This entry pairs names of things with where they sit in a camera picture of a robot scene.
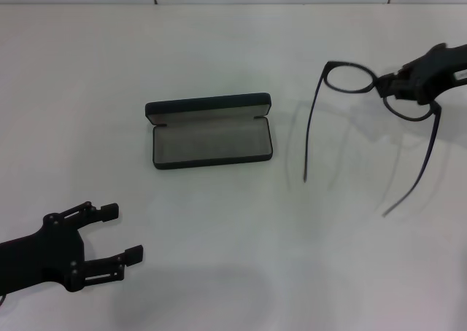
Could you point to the black glasses case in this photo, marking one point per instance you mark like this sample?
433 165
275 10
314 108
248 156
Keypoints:
208 145

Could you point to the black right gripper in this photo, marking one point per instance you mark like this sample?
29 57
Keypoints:
438 68

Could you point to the black round glasses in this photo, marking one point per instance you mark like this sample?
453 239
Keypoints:
327 66

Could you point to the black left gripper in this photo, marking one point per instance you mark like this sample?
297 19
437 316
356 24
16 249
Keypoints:
36 258

